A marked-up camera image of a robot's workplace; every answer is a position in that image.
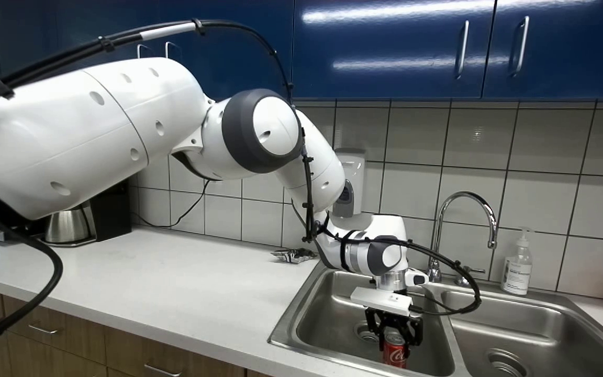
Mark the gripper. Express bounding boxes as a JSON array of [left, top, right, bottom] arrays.
[[365, 307, 424, 348]]

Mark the red soda can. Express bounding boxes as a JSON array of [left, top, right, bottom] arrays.
[[382, 329, 408, 369]]

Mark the stainless steel double sink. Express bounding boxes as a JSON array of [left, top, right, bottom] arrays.
[[268, 262, 603, 377]]

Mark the chrome tap lever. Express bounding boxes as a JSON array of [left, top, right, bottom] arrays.
[[454, 264, 487, 287]]

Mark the crumpled silver foil wrapper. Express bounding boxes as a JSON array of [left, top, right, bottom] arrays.
[[271, 248, 318, 264]]

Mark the clear pump soap bottle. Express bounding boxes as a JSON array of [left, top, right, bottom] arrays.
[[501, 227, 534, 296]]

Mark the chrome gooseneck tap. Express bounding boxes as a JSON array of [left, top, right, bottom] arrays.
[[427, 191, 499, 284]]

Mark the blue cabinet door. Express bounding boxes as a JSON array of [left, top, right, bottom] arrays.
[[482, 0, 603, 101], [156, 0, 296, 102], [292, 0, 497, 100], [0, 0, 160, 79]]

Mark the black coffee maker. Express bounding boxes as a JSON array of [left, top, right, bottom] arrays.
[[16, 177, 133, 248]]

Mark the steel coffee carafe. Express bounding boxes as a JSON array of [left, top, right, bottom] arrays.
[[44, 204, 94, 245]]

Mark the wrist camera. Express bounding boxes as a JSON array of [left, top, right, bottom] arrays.
[[350, 286, 414, 318]]

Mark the wall soap dispenser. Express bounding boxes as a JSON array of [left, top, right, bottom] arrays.
[[331, 148, 366, 219]]

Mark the black cable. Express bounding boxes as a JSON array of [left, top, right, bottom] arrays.
[[133, 178, 214, 229]]

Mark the blue wall cabinet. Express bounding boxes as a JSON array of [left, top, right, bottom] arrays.
[[0, 0, 603, 102]]

